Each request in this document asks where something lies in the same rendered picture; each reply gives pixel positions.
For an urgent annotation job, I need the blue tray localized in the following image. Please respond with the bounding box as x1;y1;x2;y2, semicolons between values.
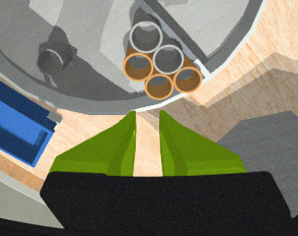
0;81;57;168

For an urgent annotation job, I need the bronze bushing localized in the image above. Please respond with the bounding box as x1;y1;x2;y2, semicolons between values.
123;46;153;82
145;66;174;99
171;57;203;93

